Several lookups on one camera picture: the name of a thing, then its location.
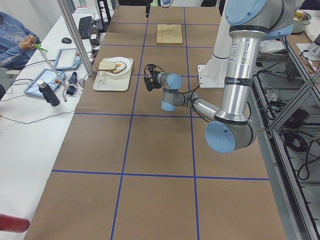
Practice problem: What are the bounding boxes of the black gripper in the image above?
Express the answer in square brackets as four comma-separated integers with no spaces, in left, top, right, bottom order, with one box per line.
[145,0,162,89]

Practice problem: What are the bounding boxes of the white round plate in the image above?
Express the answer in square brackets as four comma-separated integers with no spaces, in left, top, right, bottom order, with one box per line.
[102,56,132,76]

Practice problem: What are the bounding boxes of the bread slice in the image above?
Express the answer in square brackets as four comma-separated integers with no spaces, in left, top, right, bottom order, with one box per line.
[110,61,127,74]
[98,61,117,71]

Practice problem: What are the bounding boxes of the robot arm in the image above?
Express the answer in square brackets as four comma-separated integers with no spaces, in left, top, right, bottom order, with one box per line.
[144,0,296,153]
[144,0,174,18]

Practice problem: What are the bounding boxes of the bread slice under egg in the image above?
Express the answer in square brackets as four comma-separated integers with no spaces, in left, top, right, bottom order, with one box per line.
[110,61,127,74]

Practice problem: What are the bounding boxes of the wooden cutting board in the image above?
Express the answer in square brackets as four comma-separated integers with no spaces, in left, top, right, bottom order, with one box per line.
[156,24,183,45]

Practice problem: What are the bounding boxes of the small black box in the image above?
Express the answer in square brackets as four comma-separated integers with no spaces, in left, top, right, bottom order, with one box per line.
[89,33,100,46]

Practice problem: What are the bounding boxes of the black keyboard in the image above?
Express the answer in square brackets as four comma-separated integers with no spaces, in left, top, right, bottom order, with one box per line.
[78,16,93,39]

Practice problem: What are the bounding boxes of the fried egg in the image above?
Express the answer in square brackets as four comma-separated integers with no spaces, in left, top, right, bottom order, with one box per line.
[115,61,127,72]

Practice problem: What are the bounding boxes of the black computer mouse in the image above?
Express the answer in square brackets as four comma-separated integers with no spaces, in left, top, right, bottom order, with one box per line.
[61,37,72,44]

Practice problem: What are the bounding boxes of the cream bear tray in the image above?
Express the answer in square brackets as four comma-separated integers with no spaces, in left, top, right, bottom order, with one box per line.
[92,58,134,92]

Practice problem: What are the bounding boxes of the far teach pendant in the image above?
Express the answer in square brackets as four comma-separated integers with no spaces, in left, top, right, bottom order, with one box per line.
[53,48,82,71]

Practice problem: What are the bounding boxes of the teach pendant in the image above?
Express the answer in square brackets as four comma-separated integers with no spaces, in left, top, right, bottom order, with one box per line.
[23,68,61,99]
[53,48,82,71]

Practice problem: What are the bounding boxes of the folded dark umbrella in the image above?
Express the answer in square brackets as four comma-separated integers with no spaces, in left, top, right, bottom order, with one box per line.
[66,72,78,96]

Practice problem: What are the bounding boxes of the near teach pendant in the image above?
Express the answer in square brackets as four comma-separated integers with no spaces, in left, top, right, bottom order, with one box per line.
[23,68,61,99]

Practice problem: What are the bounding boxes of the black water bottle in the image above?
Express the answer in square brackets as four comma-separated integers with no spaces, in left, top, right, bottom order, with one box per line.
[36,79,60,107]

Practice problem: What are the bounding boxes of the person in blue hoodie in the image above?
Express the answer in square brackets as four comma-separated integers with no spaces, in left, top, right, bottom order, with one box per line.
[0,12,41,70]

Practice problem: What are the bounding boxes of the red cylinder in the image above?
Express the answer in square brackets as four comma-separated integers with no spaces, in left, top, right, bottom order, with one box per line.
[0,213,30,233]

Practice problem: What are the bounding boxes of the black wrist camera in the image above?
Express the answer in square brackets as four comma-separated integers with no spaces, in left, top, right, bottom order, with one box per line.
[143,64,157,92]

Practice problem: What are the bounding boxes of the aluminium frame post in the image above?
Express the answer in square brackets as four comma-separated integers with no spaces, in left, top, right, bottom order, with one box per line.
[57,0,93,77]

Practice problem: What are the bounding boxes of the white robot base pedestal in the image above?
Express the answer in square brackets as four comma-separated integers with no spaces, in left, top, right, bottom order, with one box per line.
[197,0,232,88]

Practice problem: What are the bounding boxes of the green handled reacher grabber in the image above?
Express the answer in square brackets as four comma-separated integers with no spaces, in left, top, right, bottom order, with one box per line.
[34,43,67,90]

